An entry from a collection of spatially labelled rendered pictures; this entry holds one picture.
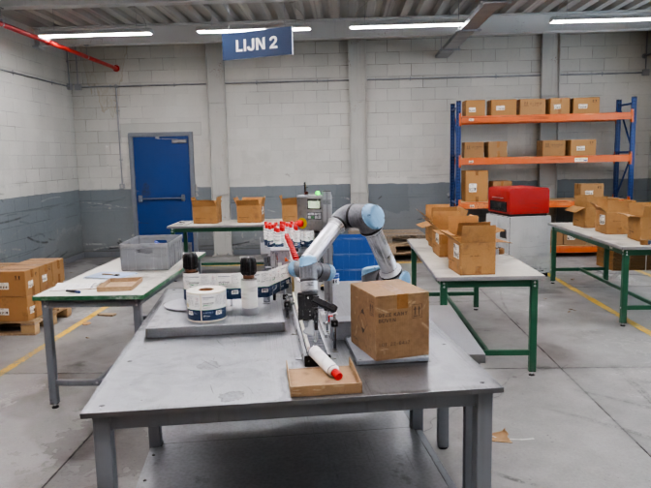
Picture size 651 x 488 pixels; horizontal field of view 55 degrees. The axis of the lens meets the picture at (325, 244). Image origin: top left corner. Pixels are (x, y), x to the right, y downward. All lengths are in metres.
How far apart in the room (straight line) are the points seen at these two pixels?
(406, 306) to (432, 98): 8.66
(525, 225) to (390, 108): 3.53
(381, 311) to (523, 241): 6.23
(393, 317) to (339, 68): 8.71
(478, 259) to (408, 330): 2.27
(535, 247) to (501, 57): 3.86
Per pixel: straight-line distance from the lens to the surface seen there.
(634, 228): 7.09
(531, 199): 8.70
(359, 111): 10.94
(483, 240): 4.83
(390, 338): 2.62
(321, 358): 2.52
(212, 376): 2.59
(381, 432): 3.52
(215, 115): 11.15
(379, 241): 3.04
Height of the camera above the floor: 1.68
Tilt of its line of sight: 8 degrees down
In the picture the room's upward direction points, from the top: 1 degrees counter-clockwise
